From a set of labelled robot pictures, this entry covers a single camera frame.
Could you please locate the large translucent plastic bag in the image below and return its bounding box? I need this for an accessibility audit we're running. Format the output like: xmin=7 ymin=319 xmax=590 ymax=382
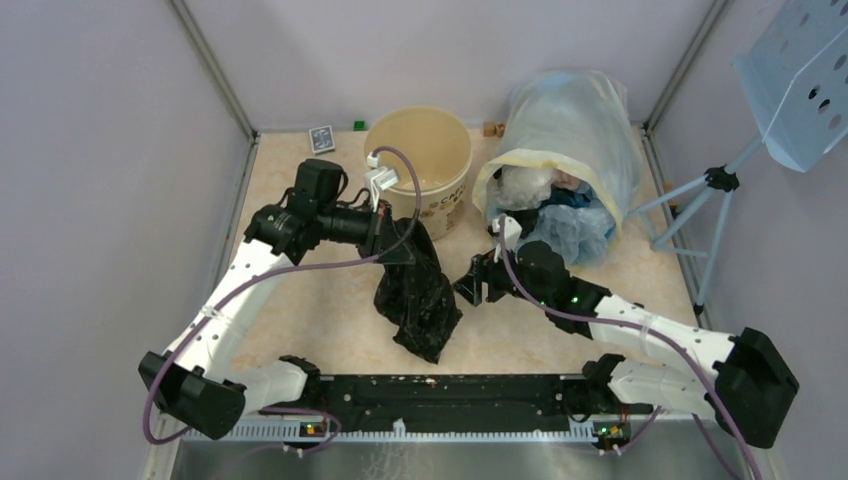
xmin=472 ymin=70 xmax=643 ymax=247

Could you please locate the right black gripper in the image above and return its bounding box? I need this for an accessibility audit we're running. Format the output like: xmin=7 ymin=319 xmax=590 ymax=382
xmin=452 ymin=238 xmax=551 ymax=307

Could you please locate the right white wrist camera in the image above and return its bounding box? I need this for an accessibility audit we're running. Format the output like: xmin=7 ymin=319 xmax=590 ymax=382
xmin=491 ymin=214 xmax=522 ymax=263

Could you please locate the white clear plastic bag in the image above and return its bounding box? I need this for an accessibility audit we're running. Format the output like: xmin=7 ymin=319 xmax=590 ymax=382
xmin=491 ymin=166 xmax=556 ymax=210

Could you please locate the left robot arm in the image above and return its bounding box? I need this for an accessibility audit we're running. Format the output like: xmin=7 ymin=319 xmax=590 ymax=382
xmin=138 ymin=152 xmax=414 ymax=445

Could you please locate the blue perforated lamp panel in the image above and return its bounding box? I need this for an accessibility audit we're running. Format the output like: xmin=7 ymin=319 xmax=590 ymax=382
xmin=732 ymin=0 xmax=847 ymax=173

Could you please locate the small wooden block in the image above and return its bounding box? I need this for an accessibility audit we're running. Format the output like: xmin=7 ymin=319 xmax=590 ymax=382
xmin=482 ymin=121 xmax=506 ymax=138

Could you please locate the black trash bag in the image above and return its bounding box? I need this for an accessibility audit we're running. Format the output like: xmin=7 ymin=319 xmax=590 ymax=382
xmin=374 ymin=218 xmax=462 ymax=364
xmin=505 ymin=209 xmax=540 ymax=239

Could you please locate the beige round trash bin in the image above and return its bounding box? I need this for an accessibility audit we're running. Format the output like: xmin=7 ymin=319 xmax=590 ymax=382
xmin=364 ymin=106 xmax=472 ymax=240

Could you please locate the white toothed cable rail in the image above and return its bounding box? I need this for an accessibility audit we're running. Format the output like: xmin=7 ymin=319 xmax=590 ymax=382
xmin=222 ymin=419 xmax=597 ymax=444

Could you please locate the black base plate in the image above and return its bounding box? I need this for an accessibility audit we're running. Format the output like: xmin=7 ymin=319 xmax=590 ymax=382
xmin=286 ymin=374 xmax=653 ymax=433

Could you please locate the blue plastic bag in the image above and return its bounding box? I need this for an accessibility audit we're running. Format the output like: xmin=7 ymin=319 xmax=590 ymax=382
xmin=539 ymin=187 xmax=616 ymax=266

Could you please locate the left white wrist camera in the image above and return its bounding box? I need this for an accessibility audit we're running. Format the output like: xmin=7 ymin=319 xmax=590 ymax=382
xmin=363 ymin=151 xmax=400 ymax=212

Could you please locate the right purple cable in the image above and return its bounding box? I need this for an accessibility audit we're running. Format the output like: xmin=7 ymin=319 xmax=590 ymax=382
xmin=496 ymin=215 xmax=766 ymax=480

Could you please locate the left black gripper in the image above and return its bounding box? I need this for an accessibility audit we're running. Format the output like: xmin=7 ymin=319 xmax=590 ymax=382
xmin=318 ymin=197 xmax=416 ymax=264

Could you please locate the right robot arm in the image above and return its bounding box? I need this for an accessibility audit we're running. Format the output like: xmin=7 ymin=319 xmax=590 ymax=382
xmin=453 ymin=242 xmax=799 ymax=449

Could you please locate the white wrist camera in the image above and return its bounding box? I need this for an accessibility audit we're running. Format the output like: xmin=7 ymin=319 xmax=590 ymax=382
xmin=363 ymin=151 xmax=400 ymax=212
xmin=491 ymin=214 xmax=522 ymax=263

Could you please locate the blue tripod stand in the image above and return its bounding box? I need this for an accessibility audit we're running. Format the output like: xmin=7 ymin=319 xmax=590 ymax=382
xmin=625 ymin=135 xmax=770 ymax=313

